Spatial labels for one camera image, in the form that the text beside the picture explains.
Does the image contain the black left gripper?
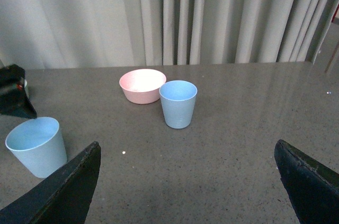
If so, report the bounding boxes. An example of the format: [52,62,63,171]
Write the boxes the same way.
[1,64,37,119]

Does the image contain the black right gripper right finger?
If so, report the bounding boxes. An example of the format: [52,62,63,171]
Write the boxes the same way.
[274,140,338,223]

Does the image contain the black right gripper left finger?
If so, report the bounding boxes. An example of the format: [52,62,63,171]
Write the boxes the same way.
[1,142,101,223]

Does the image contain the light blue cup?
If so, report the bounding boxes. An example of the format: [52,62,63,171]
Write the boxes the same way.
[5,117,67,178]

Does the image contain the pink bowl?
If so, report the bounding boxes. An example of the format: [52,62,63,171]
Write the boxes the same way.
[119,69,167,104]

